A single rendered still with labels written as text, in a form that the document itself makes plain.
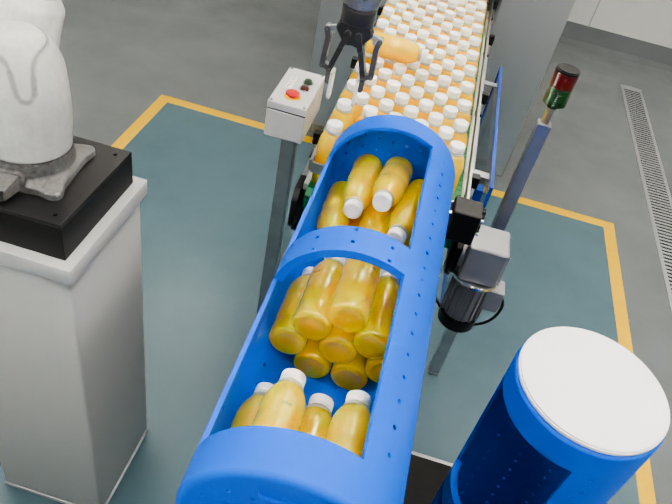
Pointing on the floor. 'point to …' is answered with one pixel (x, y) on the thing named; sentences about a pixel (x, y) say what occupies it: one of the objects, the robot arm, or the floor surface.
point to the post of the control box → (278, 215)
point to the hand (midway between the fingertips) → (343, 88)
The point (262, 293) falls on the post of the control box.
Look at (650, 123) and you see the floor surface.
